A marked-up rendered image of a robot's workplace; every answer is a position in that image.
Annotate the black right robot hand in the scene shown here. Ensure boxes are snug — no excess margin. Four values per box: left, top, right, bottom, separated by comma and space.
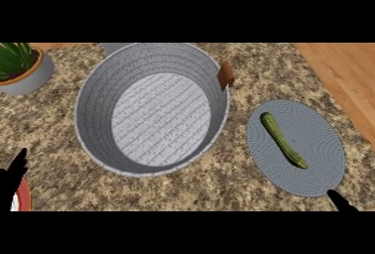
325, 189, 360, 212

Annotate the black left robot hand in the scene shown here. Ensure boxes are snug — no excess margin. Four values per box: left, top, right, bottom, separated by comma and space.
0, 147, 30, 212

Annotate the round grey placemat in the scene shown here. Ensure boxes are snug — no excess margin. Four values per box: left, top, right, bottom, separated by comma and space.
245, 99, 347, 198

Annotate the long green squash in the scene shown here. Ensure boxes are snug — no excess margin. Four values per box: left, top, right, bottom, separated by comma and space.
260, 111, 309, 170

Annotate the grey woven basket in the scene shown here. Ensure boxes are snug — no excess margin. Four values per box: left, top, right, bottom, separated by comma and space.
74, 43, 232, 178

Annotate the grey object behind basket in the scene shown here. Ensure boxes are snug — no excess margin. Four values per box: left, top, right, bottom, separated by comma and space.
99, 43, 134, 56

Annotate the red and white object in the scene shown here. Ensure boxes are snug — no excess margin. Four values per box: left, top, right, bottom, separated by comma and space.
10, 178, 34, 212

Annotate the green plant in grey pot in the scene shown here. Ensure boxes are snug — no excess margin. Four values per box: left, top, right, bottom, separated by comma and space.
0, 43, 56, 96

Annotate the brown leather basket handle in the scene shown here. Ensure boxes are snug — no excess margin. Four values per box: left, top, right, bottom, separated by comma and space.
217, 60, 236, 92

